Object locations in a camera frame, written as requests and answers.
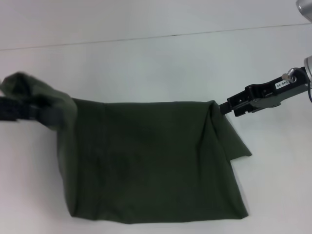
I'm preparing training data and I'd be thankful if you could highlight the right arm silver cable plug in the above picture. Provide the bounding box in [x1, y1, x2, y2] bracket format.
[281, 69, 297, 83]

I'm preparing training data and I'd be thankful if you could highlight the dark green FREE T-shirt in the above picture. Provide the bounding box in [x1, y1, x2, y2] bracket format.
[0, 71, 253, 218]

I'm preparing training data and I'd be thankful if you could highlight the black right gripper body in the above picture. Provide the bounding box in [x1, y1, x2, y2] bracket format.
[244, 67, 310, 109]

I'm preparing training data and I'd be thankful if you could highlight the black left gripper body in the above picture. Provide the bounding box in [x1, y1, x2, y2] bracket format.
[0, 102, 33, 122]

